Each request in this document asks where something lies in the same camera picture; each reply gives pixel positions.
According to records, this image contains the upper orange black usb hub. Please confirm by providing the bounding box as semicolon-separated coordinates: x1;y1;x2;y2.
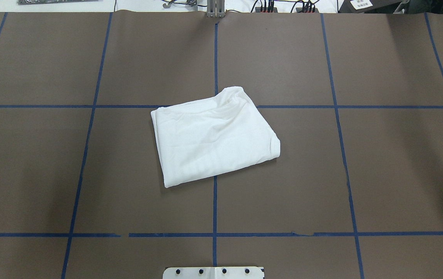
251;0;278;14

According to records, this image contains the white long-sleeve printed shirt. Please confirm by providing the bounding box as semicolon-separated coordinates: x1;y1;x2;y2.
151;86;281;188

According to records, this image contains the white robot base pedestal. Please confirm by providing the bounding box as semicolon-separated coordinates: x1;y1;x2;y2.
162;266;265;279

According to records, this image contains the grey framed tray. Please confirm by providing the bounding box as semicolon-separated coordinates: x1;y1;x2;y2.
16;0;96;5

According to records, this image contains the black laptop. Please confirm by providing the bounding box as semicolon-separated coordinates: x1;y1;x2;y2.
338;0;411;14

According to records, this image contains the aluminium frame post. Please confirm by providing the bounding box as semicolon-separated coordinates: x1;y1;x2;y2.
207;0;226;18

